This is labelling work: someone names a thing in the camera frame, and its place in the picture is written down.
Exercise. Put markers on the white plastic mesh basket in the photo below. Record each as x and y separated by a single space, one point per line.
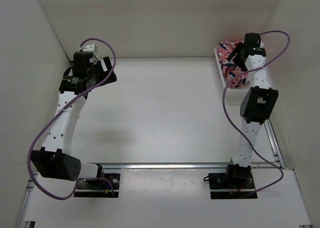
223 78

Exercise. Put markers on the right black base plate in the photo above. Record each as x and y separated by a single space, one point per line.
223 189

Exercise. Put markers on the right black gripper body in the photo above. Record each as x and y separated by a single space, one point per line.
239 62

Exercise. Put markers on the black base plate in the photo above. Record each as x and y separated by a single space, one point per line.
223 189
99 189

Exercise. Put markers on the pink shark print shorts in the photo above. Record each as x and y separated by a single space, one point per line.
230 69

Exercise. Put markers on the aluminium front rail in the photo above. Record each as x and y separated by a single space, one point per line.
164 166

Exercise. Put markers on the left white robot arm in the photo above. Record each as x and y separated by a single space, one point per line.
54 159

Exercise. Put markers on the aluminium left rail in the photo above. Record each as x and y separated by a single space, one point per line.
22 222

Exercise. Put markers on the aluminium rail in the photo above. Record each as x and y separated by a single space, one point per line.
274 144
164 166
22 222

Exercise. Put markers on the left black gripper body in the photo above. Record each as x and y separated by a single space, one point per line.
95 73

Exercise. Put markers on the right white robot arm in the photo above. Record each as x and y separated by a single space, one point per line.
255 108

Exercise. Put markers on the aluminium right rail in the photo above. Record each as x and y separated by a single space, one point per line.
274 144

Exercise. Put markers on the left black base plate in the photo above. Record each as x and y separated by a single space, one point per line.
99 189

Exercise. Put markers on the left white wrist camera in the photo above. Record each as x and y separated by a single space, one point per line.
90 48

